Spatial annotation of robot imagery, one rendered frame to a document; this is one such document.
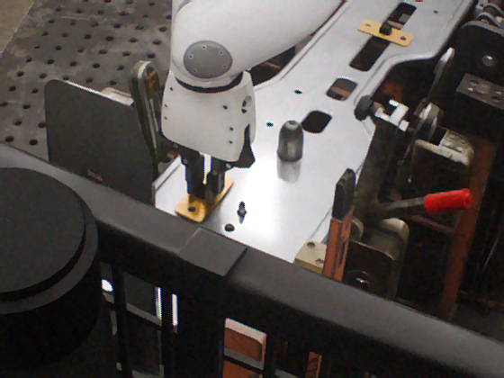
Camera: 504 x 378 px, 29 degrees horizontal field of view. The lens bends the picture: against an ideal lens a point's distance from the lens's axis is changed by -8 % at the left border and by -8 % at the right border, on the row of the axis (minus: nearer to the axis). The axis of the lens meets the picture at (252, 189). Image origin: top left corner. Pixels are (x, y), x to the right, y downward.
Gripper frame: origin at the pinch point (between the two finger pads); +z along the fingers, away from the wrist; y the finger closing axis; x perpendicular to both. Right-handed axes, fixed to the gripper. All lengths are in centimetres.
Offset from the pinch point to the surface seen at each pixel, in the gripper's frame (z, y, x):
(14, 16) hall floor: 103, 158, -145
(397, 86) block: 11.1, -8.4, -45.0
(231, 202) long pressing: 3.1, -3.2, -0.9
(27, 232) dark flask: -58, -28, 64
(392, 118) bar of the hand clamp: -18.4, -21.6, 1.1
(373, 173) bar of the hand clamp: -11.2, -20.6, 1.8
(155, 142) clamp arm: 1.5, 9.4, -4.1
